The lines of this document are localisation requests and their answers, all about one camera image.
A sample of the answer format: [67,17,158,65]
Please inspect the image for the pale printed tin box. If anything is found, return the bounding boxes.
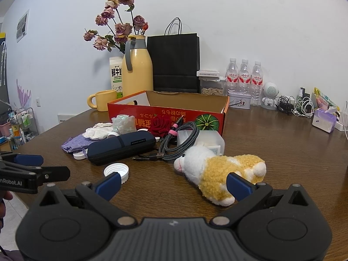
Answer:
[228,91,252,110]

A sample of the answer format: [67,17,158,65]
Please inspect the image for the clear glitter bag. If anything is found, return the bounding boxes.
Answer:
[111,115,137,134]

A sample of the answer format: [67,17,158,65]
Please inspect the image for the grey braided cable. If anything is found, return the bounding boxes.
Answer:
[158,122,200,160]

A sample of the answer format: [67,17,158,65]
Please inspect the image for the yellow ceramic mug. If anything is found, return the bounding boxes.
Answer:
[87,90,118,112]

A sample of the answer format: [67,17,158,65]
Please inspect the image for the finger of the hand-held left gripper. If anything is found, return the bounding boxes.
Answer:
[0,152,44,169]
[26,166,70,187]

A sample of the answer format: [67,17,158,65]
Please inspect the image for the wall poster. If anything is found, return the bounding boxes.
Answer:
[15,9,30,43]

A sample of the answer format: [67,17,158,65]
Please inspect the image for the white ribbed bottle cap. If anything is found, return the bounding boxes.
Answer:
[104,163,130,183]

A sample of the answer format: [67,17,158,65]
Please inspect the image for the red cardboard box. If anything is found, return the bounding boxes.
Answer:
[107,90,230,138]

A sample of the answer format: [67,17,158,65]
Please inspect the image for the white green milk carton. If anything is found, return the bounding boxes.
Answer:
[109,57,124,99]

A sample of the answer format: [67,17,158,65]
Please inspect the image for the wire storage rack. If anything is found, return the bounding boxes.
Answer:
[0,107,40,153]

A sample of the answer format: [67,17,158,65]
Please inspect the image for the white robot figure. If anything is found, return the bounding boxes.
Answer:
[260,82,278,110]

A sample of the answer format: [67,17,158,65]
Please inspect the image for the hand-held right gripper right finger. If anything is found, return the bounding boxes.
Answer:
[210,172,310,227]

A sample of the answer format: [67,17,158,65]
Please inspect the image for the colourful snack packet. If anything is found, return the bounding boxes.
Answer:
[313,87,340,112]

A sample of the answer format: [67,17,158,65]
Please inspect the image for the clear water bottle red label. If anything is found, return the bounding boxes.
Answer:
[225,58,240,93]
[238,59,252,94]
[250,60,265,106]

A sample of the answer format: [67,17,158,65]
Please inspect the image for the black charger with cable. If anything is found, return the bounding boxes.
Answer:
[276,96,295,115]

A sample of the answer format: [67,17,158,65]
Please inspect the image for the translucent plastic box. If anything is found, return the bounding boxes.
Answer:
[177,130,226,158]

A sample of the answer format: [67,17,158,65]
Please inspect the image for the black paper bag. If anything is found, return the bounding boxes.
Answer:
[147,17,200,93]

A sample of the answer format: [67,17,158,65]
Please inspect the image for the yellow thermos jug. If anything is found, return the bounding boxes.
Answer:
[122,35,154,98]

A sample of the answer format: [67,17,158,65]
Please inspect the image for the navy zip case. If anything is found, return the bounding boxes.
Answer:
[87,133,157,166]

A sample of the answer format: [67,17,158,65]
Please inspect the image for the black thin usb cable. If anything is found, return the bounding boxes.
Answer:
[132,152,164,161]

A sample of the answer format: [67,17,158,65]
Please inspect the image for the clear jar of seeds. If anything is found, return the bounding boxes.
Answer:
[199,77,226,96]

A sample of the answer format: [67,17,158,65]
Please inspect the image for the white yellow plush toy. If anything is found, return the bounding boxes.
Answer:
[173,145,267,206]

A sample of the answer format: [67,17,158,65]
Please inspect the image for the dried rose bouquet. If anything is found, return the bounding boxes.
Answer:
[83,0,149,53]

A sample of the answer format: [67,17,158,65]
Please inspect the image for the white power adapter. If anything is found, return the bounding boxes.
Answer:
[335,111,348,131]

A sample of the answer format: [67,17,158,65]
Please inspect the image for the purple cloth pouch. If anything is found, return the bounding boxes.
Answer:
[61,134,91,153]

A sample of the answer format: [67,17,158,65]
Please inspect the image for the white tangled cables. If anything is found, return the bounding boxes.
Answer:
[292,96,314,118]

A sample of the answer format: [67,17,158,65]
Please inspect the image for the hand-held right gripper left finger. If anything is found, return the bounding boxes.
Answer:
[39,172,136,227]

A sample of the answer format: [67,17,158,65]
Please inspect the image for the red artificial rose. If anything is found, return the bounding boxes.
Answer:
[149,115,174,138]

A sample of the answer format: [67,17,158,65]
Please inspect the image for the black wall board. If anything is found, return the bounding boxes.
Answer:
[0,32,10,106]

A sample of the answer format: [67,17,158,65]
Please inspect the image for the purple tissue pack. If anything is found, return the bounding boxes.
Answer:
[312,106,338,133]

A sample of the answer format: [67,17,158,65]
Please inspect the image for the person's left hand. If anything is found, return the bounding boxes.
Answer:
[0,191,13,219]

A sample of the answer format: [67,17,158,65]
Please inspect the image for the white cloth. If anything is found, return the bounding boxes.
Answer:
[82,122,114,139]

